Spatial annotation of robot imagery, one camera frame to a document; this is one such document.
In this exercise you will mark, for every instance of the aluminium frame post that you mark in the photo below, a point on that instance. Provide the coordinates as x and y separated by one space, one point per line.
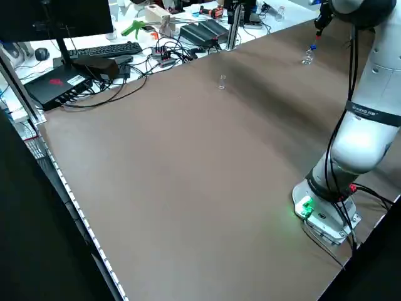
234 37
22 91

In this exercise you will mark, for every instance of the white grey device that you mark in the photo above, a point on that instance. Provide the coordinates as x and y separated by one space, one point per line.
14 53

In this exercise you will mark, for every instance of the red bulb glass dropper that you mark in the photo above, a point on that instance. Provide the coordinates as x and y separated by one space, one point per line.
317 37

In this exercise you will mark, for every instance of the pale wooden block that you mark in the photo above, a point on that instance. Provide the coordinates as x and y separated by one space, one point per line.
156 14

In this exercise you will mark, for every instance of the black power adapter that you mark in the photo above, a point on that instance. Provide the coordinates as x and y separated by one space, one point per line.
123 71

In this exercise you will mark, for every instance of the orange power drill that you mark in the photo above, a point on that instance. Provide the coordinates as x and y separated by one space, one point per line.
216 12

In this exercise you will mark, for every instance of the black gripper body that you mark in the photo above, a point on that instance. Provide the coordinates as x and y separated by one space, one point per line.
249 11
323 15

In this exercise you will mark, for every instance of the clear plastic cup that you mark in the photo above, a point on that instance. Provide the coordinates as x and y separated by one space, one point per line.
279 14

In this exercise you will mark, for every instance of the black flat device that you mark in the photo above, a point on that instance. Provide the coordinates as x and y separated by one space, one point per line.
258 19

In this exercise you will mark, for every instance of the black power supply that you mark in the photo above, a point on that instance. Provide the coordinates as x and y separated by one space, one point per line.
194 33
216 29

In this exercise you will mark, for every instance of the clear glass sample vial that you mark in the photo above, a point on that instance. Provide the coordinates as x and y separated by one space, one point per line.
222 84

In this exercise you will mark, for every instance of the green glue gun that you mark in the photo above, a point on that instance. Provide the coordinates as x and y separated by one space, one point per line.
131 28

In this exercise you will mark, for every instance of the grey usb hub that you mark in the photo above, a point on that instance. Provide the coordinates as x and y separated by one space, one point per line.
163 56

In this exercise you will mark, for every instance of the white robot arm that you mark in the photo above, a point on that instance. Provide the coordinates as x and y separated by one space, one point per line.
360 150

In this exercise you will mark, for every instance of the black monitor stand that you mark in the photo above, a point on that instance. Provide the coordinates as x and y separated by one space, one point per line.
62 50

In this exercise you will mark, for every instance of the black computer mouse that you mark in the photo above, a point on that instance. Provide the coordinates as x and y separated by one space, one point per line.
42 54

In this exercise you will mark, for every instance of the dark brown box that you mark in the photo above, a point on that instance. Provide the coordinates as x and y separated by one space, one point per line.
100 67

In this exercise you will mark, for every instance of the black keyboard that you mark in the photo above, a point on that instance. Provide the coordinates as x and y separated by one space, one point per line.
106 49

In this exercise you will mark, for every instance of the clear bottle blue cap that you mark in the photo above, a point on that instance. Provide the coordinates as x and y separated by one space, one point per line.
308 59

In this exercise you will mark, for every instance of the black mini computer red logo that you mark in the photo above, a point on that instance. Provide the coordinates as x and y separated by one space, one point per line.
53 87

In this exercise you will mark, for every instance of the black computer monitor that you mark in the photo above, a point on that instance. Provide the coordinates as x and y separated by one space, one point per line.
62 15

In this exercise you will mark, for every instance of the white led strip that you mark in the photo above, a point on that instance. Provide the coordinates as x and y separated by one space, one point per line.
78 213

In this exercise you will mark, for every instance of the orange plastic part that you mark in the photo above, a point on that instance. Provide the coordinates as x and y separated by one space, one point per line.
154 35

